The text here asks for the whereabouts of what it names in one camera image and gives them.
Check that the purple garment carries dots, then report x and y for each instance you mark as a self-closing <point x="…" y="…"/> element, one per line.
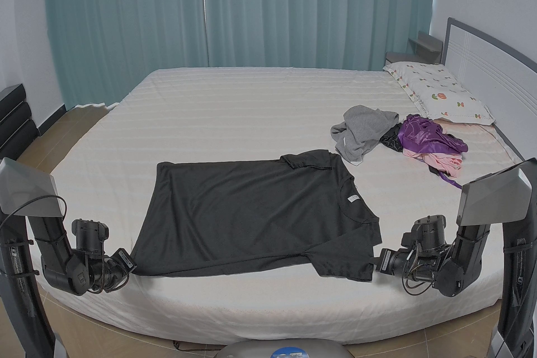
<point x="428" y="136"/>

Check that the black chest of drawers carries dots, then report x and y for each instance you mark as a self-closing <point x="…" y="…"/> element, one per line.
<point x="14" y="117"/>

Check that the black T-shirt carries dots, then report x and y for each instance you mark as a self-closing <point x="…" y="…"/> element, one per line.
<point x="251" y="213"/>

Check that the grey bedside table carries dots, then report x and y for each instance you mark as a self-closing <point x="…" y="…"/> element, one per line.
<point x="423" y="43"/>

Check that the grey garment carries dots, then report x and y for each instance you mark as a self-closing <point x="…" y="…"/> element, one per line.
<point x="360" y="129"/>

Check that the pink garment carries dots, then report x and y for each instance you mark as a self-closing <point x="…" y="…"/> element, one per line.
<point x="444" y="163"/>

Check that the black patterned garment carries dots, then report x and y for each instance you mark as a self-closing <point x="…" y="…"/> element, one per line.
<point x="392" y="140"/>

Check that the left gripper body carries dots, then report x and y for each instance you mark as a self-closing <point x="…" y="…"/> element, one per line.
<point x="122" y="262"/>

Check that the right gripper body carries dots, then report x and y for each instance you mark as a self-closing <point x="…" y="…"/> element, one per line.
<point x="390" y="262"/>

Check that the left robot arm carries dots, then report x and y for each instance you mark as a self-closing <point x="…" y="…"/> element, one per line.
<point x="25" y="188"/>

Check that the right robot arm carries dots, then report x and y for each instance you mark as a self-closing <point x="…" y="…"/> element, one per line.
<point x="495" y="197"/>

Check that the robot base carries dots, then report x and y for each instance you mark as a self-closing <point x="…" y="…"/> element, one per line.
<point x="251" y="350"/>

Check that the white printed pillow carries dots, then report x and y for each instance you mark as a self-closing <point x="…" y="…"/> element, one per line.
<point x="440" y="92"/>

